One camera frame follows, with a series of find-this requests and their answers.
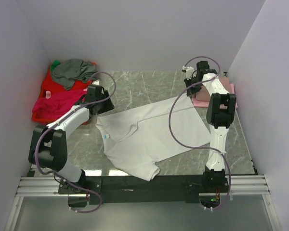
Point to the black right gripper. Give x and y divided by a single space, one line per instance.
191 84

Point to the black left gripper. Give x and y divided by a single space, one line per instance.
106 105

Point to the white t-shirt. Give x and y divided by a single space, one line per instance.
134 140

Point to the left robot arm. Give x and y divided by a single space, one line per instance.
48 148

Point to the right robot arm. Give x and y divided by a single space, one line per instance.
220 115

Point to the folded tan t-shirt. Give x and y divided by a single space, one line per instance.
204 95

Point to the folded pink t-shirt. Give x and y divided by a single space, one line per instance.
202 104

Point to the red plastic bin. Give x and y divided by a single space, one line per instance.
54 101

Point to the grey t-shirt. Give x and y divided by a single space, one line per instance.
71 70

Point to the magenta t-shirt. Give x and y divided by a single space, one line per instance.
57 105

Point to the red t-shirt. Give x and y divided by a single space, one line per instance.
49 85

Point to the green t-shirt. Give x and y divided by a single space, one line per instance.
54 65

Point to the black base beam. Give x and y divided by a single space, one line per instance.
192 189

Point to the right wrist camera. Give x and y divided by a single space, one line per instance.
188 71

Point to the aluminium rail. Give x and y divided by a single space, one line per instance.
37 187

